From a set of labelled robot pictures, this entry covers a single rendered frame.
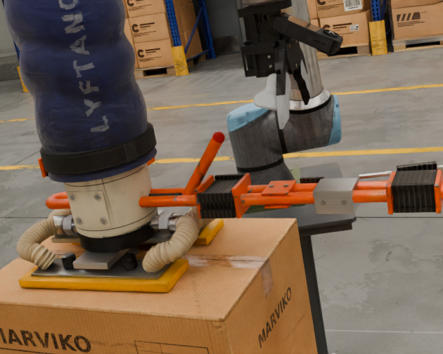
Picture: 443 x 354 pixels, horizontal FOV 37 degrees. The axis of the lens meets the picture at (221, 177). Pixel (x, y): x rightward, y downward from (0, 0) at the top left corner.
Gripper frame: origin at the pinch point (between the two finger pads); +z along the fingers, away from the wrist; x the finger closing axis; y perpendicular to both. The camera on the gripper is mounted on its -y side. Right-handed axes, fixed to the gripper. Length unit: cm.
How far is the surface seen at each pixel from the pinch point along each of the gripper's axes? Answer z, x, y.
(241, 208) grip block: 15.6, 3.6, 12.3
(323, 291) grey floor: 122, -146, 50
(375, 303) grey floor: 122, -138, 25
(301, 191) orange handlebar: 14.1, -0.5, 1.8
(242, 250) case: 27.3, -2.5, 16.7
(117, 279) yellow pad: 25.0, 14.3, 35.3
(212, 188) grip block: 12.3, 1.3, 18.5
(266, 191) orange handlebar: 12.6, 2.7, 7.2
